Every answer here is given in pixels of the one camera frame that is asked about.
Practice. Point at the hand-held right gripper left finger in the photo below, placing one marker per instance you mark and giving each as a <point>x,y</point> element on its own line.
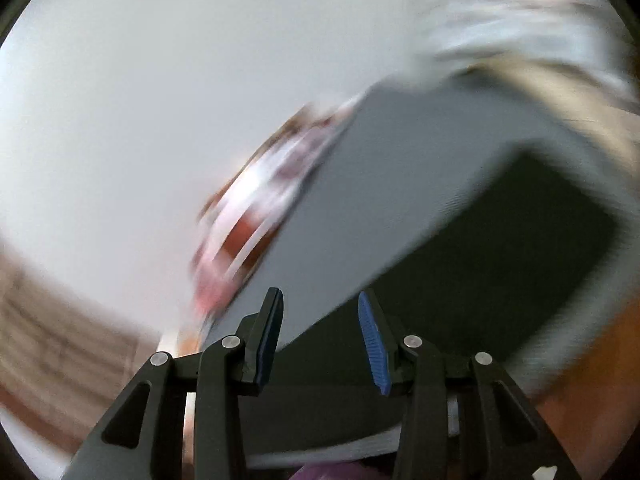
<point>267,342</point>

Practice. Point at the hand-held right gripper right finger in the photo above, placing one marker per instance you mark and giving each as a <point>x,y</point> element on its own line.
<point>372,345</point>

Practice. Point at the black pants with orange lining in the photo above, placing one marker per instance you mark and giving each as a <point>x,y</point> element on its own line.
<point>475,270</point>

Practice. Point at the purple patterned cloth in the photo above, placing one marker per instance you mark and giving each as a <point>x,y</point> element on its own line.
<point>340,474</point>

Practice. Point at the checkered white brown pillow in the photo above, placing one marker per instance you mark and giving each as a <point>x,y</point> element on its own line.
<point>250,200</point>

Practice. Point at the grey mesh mattress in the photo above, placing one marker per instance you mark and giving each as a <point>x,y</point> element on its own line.
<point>400,170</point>

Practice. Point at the wooden slatted headboard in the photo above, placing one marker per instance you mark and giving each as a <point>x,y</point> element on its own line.
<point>50,350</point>

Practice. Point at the white floral cloth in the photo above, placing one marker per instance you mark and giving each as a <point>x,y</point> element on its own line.
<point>510,15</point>

